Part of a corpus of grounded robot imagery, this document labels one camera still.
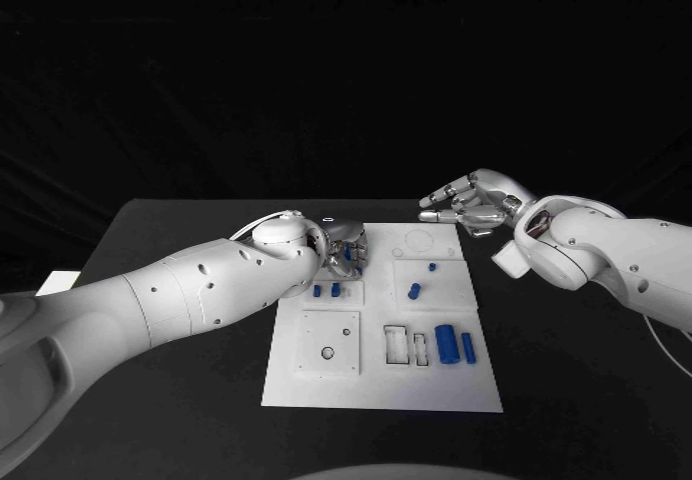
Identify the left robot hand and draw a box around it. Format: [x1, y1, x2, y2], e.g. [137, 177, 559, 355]
[317, 216, 372, 281]

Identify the white cable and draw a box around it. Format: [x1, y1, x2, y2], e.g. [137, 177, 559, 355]
[640, 313, 692, 379]
[227, 210, 304, 242]

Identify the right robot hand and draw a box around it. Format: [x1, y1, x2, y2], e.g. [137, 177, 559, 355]
[416, 168, 539, 239]

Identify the white task board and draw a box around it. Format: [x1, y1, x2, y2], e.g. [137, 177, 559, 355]
[259, 222, 504, 414]

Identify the large blue cylinder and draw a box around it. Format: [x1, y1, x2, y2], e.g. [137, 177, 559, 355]
[434, 324, 462, 365]

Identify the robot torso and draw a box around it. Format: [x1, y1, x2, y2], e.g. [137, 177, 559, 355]
[288, 463, 520, 480]

